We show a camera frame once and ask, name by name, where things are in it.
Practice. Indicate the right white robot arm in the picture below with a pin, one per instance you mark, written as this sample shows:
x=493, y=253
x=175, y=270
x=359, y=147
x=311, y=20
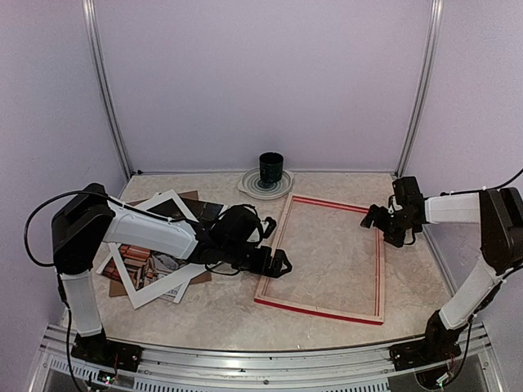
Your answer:
x=498, y=212

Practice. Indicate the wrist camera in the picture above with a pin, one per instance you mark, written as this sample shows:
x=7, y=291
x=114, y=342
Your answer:
x=263, y=231
x=374, y=214

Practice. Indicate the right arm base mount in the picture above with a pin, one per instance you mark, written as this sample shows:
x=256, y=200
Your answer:
x=438, y=344

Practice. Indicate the white striped ceramic plate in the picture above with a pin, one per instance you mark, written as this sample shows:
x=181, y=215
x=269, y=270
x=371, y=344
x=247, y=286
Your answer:
x=251, y=184

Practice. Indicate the aluminium front rail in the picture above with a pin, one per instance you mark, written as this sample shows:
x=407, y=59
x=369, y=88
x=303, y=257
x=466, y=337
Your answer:
x=164, y=368

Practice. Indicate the left aluminium corner post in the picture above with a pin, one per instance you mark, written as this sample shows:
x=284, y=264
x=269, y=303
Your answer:
x=94, y=42

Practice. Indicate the brown cardboard backing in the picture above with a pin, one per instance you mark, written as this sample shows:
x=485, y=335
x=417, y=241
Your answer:
x=117, y=289

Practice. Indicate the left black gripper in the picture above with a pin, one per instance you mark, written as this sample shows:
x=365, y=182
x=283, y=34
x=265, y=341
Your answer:
x=262, y=269

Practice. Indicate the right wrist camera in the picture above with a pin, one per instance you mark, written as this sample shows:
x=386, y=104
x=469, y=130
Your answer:
x=374, y=214

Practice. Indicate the dark green cup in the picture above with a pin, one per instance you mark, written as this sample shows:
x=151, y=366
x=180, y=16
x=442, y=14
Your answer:
x=271, y=165

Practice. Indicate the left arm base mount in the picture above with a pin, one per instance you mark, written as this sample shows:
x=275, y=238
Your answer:
x=100, y=350

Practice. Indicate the aluminium corner post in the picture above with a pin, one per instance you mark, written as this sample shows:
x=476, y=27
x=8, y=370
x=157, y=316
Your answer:
x=429, y=55
x=94, y=42

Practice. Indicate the cat photo print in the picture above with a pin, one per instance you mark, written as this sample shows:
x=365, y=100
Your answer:
x=208, y=210

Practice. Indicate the right aluminium corner post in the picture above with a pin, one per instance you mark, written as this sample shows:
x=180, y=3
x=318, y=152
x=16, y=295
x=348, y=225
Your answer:
x=429, y=55

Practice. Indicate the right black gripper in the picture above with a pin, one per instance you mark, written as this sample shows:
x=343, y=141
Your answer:
x=396, y=239

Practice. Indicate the red wooden picture frame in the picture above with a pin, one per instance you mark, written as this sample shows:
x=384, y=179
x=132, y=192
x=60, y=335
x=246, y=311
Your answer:
x=338, y=266

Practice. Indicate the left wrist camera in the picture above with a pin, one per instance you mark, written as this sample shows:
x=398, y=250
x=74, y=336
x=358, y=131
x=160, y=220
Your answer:
x=263, y=231

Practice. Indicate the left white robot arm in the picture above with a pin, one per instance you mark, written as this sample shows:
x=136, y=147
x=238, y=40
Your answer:
x=78, y=230

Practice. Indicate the white photo mat board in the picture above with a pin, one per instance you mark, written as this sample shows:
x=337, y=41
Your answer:
x=150, y=244

